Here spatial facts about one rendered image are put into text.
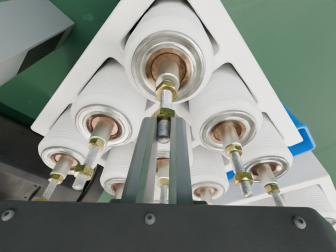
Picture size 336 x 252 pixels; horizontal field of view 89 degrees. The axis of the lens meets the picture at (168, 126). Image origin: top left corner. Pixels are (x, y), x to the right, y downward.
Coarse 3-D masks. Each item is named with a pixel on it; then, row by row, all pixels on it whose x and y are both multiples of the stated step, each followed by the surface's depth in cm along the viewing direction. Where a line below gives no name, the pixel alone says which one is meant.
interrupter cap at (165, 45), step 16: (160, 32) 15; (176, 32) 15; (144, 48) 16; (160, 48) 16; (176, 48) 16; (192, 48) 16; (144, 64) 17; (192, 64) 17; (144, 80) 18; (192, 80) 18
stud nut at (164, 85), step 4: (164, 80) 14; (160, 84) 14; (164, 84) 14; (168, 84) 14; (172, 84) 14; (156, 88) 14; (160, 88) 14; (164, 88) 14; (168, 88) 14; (172, 88) 14; (176, 88) 15; (156, 92) 14; (160, 92) 14; (172, 92) 14; (176, 92) 14; (172, 96) 14; (176, 96) 14; (172, 100) 15
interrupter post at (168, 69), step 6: (168, 60) 17; (162, 66) 16; (168, 66) 16; (174, 66) 16; (162, 72) 15; (168, 72) 15; (174, 72) 15; (156, 78) 15; (162, 78) 15; (168, 78) 15; (174, 78) 15; (156, 84) 16
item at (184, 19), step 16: (160, 0) 24; (176, 0) 23; (144, 16) 19; (160, 16) 15; (176, 16) 15; (192, 16) 18; (144, 32) 16; (192, 32) 15; (128, 48) 17; (208, 48) 16; (128, 64) 18; (208, 64) 17; (208, 80) 19; (144, 96) 20; (192, 96) 20
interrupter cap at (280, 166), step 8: (256, 160) 27; (264, 160) 27; (272, 160) 27; (280, 160) 27; (248, 168) 28; (256, 168) 29; (272, 168) 29; (280, 168) 28; (288, 168) 28; (256, 176) 30; (280, 176) 30
